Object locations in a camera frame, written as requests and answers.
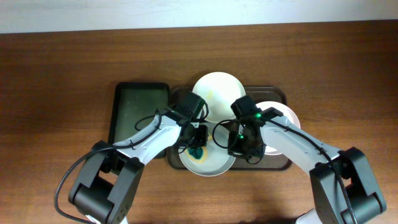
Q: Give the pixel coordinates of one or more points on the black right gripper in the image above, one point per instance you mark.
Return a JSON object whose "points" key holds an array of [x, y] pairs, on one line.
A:
{"points": [[234, 149]]}

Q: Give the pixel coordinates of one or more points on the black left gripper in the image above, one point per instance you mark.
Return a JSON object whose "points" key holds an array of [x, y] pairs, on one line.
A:
{"points": [[203, 143]]}

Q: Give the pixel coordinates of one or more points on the green and yellow sponge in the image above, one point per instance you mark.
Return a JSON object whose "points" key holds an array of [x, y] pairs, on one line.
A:
{"points": [[197, 154]]}

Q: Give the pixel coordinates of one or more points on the pale blue plate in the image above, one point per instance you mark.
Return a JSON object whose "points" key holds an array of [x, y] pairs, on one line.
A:
{"points": [[217, 162]]}

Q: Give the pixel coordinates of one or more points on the pink white plate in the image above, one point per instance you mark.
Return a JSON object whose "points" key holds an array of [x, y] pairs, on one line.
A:
{"points": [[270, 151]]}

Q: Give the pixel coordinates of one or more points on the cream white plate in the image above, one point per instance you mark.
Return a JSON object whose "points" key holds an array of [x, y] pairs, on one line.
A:
{"points": [[220, 90]]}

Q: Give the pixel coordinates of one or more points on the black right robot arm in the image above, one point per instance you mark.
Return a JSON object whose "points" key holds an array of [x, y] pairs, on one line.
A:
{"points": [[344, 187]]}

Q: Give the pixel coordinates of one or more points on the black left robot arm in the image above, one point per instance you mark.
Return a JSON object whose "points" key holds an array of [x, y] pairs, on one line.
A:
{"points": [[108, 180]]}

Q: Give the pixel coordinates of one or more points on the brown serving tray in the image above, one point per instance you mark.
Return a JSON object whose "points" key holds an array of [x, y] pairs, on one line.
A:
{"points": [[258, 94]]}

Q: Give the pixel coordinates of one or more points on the black rectangular water tray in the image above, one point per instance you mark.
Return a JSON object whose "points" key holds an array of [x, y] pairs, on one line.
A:
{"points": [[135, 102]]}

